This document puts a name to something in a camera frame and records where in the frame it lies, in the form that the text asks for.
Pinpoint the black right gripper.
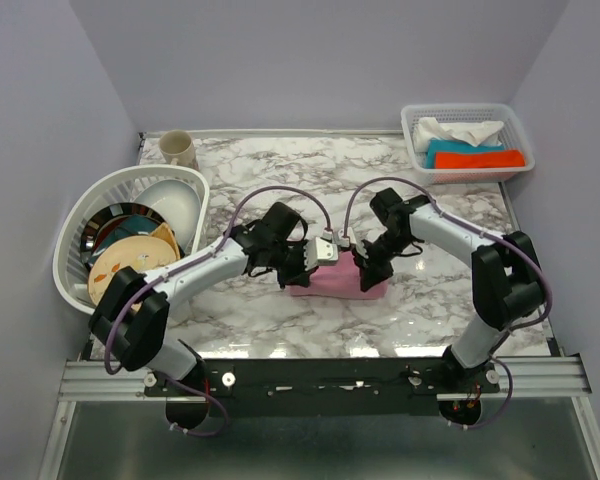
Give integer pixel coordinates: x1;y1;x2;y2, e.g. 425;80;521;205
352;229;415;289

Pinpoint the pink t shirt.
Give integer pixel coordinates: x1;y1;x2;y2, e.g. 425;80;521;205
288;251;389;300

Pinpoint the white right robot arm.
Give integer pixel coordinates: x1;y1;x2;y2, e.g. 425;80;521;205
351;188;553;392

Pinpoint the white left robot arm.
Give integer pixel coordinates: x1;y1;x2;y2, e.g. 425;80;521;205
89;202;313;395

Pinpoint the white ceramic bowl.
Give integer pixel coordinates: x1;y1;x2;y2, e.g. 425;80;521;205
133;179;202;250

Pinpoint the tan scalloped dish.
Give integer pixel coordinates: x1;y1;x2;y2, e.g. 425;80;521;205
149;222;179;251

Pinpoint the teal folded t shirt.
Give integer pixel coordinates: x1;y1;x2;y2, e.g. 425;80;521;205
424;139;504;169

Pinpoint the beige bird pattern plate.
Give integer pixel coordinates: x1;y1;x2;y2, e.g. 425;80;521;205
88;236;180;305

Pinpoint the beige ceramic mug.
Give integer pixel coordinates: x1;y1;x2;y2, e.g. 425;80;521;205
158;130;199;170

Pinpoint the teal ceramic plate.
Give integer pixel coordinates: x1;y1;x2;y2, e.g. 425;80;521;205
92;215;162;256

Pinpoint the orange folded t shirt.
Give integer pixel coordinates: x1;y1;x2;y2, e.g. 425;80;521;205
434;150;526;169

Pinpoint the white folded t shirt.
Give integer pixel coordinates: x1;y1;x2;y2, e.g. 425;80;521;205
412;117;505;153

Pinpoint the white plastic mesh basket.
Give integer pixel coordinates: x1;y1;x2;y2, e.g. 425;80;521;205
401;103;535;184

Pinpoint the dark striped rim plate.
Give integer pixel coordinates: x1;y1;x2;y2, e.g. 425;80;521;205
79;202;164;268

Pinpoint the white oval dish basket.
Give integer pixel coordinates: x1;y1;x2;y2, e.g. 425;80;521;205
52;164;210;315

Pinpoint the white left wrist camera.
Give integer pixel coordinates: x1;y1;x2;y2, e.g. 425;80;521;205
304;237;339;270

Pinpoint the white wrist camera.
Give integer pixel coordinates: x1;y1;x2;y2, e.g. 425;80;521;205
334;227;357;251
304;237;339;270

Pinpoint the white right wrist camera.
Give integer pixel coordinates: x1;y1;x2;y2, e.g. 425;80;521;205
334;227;357;251

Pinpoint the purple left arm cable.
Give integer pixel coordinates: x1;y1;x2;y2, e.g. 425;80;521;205
103;185;333;437

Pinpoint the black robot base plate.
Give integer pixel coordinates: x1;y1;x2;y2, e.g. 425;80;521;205
144;357;503;418

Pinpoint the aluminium frame rail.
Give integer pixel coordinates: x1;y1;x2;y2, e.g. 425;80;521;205
58;356;592;402

